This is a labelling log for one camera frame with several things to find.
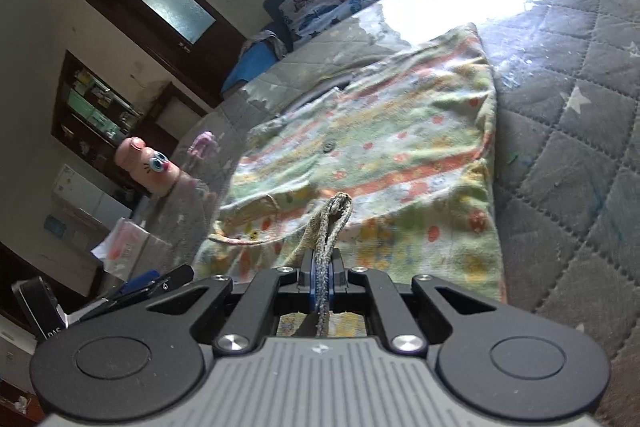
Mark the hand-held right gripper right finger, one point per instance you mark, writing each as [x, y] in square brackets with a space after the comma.
[336, 274]

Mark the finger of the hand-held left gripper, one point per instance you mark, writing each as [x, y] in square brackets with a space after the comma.
[165, 284]
[140, 282]

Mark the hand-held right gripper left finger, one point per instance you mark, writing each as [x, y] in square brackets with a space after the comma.
[304, 274]

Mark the floral green orange garment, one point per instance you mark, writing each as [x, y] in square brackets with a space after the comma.
[375, 132]

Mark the clear plastic packet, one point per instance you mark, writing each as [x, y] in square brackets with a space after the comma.
[125, 247]

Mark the blue card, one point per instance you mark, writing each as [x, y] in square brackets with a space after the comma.
[55, 226]

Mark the white appliance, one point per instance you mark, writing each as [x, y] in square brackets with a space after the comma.
[85, 197]

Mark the pink toy with eyes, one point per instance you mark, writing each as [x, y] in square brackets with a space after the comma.
[145, 167]

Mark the small pink object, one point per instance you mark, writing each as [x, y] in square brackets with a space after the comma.
[202, 144]

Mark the dark wooden shelf cabinet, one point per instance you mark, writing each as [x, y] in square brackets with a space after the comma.
[90, 107]

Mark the blue cloth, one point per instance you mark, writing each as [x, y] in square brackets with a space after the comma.
[247, 67]

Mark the grey crumpled cloth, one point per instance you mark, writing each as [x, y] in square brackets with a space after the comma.
[265, 42]

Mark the grey quilted star table cover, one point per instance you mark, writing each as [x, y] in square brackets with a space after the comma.
[565, 132]

